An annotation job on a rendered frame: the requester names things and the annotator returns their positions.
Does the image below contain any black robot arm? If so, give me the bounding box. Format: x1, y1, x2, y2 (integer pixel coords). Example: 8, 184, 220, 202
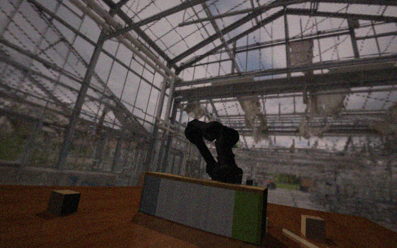
185, 119, 239, 181

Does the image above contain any tan cube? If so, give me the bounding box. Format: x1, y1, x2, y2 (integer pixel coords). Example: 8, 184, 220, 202
47, 190, 81, 215

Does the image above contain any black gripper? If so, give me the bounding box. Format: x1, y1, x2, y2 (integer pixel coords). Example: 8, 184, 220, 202
213, 151, 243, 184

